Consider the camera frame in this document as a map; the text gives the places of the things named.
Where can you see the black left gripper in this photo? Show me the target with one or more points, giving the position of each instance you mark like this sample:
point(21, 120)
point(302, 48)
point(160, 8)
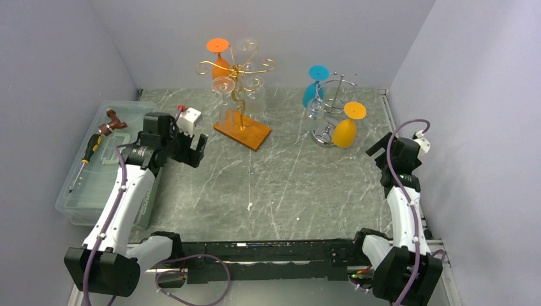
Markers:
point(189, 155)

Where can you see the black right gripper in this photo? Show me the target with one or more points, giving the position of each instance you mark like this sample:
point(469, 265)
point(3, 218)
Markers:
point(379, 145)

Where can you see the yellow plastic goblet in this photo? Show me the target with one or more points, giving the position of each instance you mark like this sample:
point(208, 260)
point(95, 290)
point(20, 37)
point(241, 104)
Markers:
point(345, 132)

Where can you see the gold wire glass rack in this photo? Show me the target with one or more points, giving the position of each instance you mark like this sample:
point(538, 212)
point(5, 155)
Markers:
point(247, 132)

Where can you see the clear pink tinted glass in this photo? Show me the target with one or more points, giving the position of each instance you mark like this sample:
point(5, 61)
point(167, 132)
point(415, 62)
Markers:
point(225, 86)

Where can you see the clear small glass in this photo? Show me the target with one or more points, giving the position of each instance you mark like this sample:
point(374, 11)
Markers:
point(255, 94)

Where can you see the chrome wire glass rack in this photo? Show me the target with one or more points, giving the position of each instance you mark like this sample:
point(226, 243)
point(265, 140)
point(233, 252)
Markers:
point(338, 91)

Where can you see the clear tall glass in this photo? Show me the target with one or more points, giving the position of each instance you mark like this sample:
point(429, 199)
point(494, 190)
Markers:
point(313, 114)

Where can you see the orange plastic goblet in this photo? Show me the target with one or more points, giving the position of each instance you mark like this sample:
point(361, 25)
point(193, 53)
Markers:
point(221, 66)

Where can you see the blue plastic goblet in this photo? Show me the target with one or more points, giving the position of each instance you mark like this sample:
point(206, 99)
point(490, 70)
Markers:
point(315, 90)

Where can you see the clear wine glass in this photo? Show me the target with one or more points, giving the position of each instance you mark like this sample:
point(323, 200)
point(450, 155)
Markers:
point(247, 48)

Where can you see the clear plastic storage box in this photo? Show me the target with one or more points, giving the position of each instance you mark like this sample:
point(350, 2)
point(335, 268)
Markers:
point(84, 194)

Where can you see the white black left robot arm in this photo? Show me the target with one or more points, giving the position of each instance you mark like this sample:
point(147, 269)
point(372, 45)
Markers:
point(122, 211)

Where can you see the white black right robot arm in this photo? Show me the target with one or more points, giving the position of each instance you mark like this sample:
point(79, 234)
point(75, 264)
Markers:
point(401, 236)

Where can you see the brown bronze faucet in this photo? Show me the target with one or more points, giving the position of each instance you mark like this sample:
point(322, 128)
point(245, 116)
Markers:
point(115, 123)

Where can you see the black yellow screwdriver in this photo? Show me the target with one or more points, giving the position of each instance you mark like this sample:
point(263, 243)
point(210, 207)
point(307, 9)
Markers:
point(91, 147)

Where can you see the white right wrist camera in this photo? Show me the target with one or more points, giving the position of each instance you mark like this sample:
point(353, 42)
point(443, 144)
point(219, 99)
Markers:
point(421, 140)

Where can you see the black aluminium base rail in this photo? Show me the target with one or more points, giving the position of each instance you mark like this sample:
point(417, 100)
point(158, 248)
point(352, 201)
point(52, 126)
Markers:
point(335, 260)

